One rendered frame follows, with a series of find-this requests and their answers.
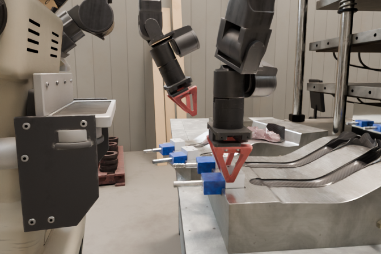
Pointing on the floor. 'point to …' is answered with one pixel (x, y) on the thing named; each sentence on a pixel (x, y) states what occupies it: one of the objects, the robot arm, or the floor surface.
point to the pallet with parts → (112, 165)
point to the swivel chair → (317, 101)
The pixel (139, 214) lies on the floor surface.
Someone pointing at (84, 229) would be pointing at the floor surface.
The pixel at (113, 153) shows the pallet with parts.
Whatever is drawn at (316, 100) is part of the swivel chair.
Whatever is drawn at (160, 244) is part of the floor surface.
